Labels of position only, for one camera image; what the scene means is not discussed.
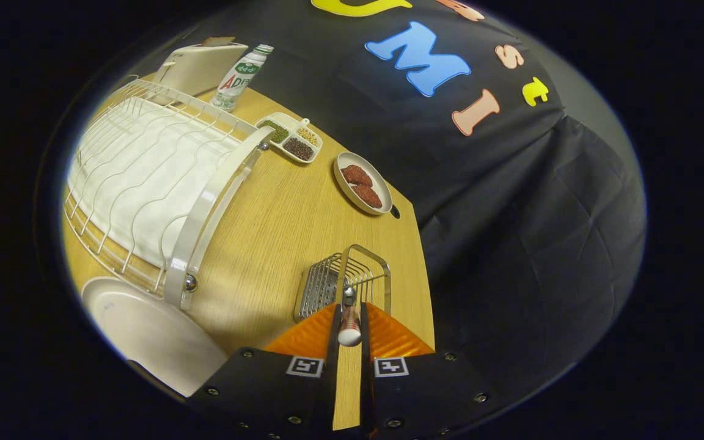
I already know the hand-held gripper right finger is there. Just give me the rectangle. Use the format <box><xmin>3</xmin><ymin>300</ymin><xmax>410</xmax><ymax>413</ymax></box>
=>
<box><xmin>360</xmin><ymin>302</ymin><xmax>501</xmax><ymax>440</ymax></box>

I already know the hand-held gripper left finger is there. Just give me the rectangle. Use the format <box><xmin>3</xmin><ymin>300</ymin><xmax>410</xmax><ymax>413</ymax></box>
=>
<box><xmin>187</xmin><ymin>302</ymin><xmax>343</xmax><ymax>440</ymax></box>

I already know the spoon with white-tipped handle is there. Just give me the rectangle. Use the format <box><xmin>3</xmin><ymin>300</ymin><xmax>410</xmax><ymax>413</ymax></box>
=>
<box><xmin>337</xmin><ymin>286</ymin><xmax>363</xmax><ymax>347</ymax></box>

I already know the metal wire basket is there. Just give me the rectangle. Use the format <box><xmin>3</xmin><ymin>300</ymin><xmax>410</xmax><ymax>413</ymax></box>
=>
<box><xmin>293</xmin><ymin>244</ymin><xmax>392</xmax><ymax>323</ymax></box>

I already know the beige round plate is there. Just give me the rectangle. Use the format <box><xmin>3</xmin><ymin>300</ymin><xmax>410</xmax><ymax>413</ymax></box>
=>
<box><xmin>81</xmin><ymin>277</ymin><xmax>229</xmax><ymax>398</ymax></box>

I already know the white wire dish rack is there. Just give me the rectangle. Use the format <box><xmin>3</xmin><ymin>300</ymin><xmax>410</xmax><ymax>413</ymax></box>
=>
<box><xmin>64</xmin><ymin>76</ymin><xmax>274</xmax><ymax>310</ymax></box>

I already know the small plate with patties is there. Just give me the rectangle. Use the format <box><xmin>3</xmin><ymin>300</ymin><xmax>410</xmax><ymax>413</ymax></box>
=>
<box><xmin>334</xmin><ymin>152</ymin><xmax>394</xmax><ymax>216</ymax></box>

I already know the white divided snack dish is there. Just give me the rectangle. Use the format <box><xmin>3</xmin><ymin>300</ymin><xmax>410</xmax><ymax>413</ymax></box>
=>
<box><xmin>256</xmin><ymin>112</ymin><xmax>323</xmax><ymax>164</ymax></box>

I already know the black backdrop cloth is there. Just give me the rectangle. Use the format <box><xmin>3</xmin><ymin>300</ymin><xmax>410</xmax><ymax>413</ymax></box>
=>
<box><xmin>126</xmin><ymin>0</ymin><xmax>647</xmax><ymax>404</ymax></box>

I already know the brown meat patty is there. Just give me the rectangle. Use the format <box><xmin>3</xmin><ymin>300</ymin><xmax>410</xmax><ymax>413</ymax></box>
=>
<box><xmin>351</xmin><ymin>183</ymin><xmax>383</xmax><ymax>209</ymax></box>
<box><xmin>341</xmin><ymin>164</ymin><xmax>373</xmax><ymax>186</ymax></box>

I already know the white green-label drink bottle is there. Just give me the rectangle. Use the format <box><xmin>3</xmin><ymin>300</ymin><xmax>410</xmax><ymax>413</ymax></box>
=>
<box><xmin>210</xmin><ymin>44</ymin><xmax>274</xmax><ymax>112</ymax></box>

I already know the white toaster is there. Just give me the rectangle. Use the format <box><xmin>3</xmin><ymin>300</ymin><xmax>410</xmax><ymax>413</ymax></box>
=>
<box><xmin>152</xmin><ymin>37</ymin><xmax>249</xmax><ymax>98</ymax></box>

